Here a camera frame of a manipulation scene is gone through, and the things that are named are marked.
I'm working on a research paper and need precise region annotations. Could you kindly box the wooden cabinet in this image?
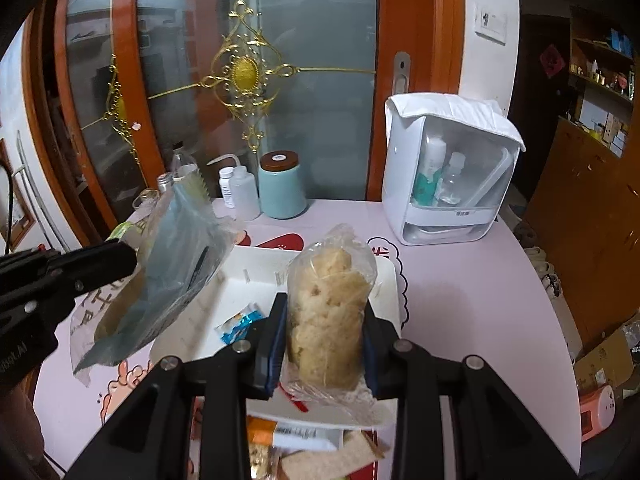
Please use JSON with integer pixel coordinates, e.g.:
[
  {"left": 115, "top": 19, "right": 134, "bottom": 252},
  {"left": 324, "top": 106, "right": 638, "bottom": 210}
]
[{"left": 522, "top": 117, "right": 640, "bottom": 361}]

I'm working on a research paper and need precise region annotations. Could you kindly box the clear bluish plastic bag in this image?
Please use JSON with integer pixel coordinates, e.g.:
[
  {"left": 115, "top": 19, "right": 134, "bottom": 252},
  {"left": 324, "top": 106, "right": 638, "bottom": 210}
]
[{"left": 70, "top": 167, "right": 246, "bottom": 386}]

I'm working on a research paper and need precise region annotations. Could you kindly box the small clear plastic bottle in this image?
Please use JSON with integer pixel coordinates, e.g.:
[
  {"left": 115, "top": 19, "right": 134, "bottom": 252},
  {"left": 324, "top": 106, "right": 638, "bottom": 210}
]
[{"left": 434, "top": 152, "right": 466, "bottom": 206}]

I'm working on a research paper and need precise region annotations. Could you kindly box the teal canister with brown lid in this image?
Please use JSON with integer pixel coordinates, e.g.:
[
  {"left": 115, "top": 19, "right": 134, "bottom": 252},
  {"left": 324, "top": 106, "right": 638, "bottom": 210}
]
[{"left": 258, "top": 151, "right": 308, "bottom": 220}]

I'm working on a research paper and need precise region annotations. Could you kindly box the small white labelled bottle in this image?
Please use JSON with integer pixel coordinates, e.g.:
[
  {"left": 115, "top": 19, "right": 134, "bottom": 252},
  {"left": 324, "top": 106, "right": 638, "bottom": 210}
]
[{"left": 218, "top": 167, "right": 237, "bottom": 209}]

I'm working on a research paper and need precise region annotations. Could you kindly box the green tissue packet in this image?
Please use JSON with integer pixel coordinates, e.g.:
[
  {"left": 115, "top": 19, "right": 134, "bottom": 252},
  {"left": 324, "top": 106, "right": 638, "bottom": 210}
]
[{"left": 106, "top": 221, "right": 138, "bottom": 245}]

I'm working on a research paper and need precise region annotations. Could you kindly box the golden grain snack bar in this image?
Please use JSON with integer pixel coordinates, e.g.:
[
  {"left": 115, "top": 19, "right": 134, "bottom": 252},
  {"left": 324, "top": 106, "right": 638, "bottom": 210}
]
[{"left": 250, "top": 444, "right": 281, "bottom": 480}]

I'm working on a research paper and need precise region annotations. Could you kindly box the red wall decoration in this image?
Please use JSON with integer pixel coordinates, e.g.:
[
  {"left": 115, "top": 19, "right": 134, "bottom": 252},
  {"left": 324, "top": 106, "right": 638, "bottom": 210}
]
[{"left": 542, "top": 44, "right": 567, "bottom": 80}]

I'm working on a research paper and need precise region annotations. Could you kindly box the clear bag of rice crackers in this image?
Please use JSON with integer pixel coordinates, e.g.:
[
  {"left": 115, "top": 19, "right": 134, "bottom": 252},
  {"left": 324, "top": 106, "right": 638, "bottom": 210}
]
[{"left": 277, "top": 224, "right": 393, "bottom": 428}]

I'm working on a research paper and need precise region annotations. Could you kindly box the person's left forearm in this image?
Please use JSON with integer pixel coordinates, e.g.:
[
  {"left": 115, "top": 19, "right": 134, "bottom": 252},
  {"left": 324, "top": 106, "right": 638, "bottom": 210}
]
[{"left": 0, "top": 390, "right": 56, "bottom": 480}]

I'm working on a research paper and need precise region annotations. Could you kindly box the brown cracker packet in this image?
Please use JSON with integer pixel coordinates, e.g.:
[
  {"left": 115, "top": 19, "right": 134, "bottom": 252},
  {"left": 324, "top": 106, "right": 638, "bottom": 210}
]
[{"left": 277, "top": 430, "right": 386, "bottom": 480}]

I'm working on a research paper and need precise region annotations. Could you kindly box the silver door handle plate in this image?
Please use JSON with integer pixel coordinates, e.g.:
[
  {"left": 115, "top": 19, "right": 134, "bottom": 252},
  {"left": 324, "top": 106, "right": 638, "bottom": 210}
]
[{"left": 393, "top": 51, "right": 412, "bottom": 96}]

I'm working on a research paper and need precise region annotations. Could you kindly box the white teal tube bottle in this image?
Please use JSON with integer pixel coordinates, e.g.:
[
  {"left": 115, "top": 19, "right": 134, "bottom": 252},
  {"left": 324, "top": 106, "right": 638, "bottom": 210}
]
[{"left": 412, "top": 136, "right": 447, "bottom": 207}]

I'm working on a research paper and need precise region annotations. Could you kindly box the white wall switch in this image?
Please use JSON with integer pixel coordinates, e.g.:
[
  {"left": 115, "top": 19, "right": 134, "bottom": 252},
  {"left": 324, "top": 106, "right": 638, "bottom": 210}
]
[{"left": 474, "top": 2, "right": 508, "bottom": 41}]

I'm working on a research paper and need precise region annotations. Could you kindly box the cardboard box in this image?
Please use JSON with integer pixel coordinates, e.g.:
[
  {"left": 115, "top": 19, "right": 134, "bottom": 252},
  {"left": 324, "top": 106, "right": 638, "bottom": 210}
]
[{"left": 572, "top": 320, "right": 640, "bottom": 401}]

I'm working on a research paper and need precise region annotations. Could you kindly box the orange white snack packet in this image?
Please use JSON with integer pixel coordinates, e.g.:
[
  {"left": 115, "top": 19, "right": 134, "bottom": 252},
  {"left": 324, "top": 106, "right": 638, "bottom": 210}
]
[{"left": 247, "top": 415, "right": 346, "bottom": 453}]

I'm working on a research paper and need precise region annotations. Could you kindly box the wooden framed glass door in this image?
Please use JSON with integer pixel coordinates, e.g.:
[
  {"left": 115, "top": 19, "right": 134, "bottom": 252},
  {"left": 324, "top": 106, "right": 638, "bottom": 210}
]
[{"left": 22, "top": 0, "right": 166, "bottom": 246}]

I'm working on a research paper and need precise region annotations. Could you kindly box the glass bottle with green label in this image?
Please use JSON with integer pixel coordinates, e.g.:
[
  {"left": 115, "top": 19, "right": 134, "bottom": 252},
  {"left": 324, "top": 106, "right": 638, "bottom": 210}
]
[{"left": 171, "top": 142, "right": 199, "bottom": 181}]

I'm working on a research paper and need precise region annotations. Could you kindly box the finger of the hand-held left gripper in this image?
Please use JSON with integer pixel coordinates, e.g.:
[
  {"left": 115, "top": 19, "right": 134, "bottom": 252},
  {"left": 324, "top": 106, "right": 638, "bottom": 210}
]
[{"left": 0, "top": 241, "right": 138, "bottom": 333}]

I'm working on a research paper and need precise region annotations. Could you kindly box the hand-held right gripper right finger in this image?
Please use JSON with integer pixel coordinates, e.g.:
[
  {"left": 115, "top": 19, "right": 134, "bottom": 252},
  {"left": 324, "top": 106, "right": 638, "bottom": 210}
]
[{"left": 361, "top": 302, "right": 576, "bottom": 480}]

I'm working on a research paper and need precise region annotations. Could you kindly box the white folded cloth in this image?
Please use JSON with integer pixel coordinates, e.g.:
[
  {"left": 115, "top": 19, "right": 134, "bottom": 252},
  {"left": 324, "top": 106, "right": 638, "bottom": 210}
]
[{"left": 385, "top": 92, "right": 527, "bottom": 153}]

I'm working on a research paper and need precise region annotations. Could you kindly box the glass door with gold ornament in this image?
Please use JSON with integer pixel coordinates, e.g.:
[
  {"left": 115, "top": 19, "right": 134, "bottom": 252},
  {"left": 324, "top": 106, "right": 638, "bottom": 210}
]
[{"left": 135, "top": 0, "right": 466, "bottom": 201}]

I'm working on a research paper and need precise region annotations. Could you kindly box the clear glass cup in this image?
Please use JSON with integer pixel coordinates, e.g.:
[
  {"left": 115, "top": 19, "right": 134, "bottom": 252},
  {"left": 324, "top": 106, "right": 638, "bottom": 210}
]
[{"left": 132, "top": 188, "right": 162, "bottom": 216}]

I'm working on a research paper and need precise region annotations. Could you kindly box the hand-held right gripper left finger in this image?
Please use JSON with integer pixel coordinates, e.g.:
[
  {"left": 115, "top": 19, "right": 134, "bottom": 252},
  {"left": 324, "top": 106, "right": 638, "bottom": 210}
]
[{"left": 65, "top": 292, "right": 290, "bottom": 480}]

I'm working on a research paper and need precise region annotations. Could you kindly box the black cable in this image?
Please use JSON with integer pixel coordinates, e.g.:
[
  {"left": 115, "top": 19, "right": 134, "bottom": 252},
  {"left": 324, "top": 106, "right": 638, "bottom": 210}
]
[{"left": 0, "top": 160, "right": 15, "bottom": 256}]

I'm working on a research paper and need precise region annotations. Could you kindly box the pink plastic object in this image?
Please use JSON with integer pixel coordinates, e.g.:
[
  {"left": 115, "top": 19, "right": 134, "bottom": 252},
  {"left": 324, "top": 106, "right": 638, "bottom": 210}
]
[{"left": 579, "top": 385, "right": 617, "bottom": 443}]

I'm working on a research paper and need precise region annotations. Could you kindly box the white squeeze wash bottle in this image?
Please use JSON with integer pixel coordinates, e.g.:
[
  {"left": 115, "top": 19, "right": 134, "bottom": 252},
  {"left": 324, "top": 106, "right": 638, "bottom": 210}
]
[{"left": 206, "top": 154, "right": 262, "bottom": 222}]

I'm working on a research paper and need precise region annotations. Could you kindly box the blue white candy packet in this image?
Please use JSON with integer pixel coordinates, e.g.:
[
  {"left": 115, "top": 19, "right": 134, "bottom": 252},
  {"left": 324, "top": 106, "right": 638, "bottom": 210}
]
[{"left": 215, "top": 305, "right": 265, "bottom": 345}]

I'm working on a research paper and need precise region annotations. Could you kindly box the white plastic tray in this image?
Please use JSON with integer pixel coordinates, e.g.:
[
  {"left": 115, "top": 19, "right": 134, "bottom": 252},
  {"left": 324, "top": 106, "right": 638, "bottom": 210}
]
[{"left": 150, "top": 245, "right": 406, "bottom": 428}]

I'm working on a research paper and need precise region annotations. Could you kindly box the wooden wall shelf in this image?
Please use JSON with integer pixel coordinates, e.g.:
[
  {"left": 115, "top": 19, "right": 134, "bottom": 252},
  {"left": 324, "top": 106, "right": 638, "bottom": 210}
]
[{"left": 567, "top": 7, "right": 640, "bottom": 161}]

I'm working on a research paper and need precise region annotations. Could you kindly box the white storage box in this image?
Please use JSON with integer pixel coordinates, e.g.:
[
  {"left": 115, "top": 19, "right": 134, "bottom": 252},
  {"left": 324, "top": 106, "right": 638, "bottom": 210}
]
[{"left": 382, "top": 94, "right": 516, "bottom": 247}]

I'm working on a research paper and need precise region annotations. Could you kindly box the beige footwear pile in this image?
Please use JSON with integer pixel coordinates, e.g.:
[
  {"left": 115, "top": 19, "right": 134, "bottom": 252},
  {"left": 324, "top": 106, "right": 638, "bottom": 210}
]
[{"left": 515, "top": 205, "right": 567, "bottom": 302}]

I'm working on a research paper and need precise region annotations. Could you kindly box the pink printed tablecloth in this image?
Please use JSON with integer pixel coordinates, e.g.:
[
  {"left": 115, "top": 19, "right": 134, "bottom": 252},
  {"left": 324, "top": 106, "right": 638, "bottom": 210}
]
[{"left": 30, "top": 197, "right": 588, "bottom": 480}]

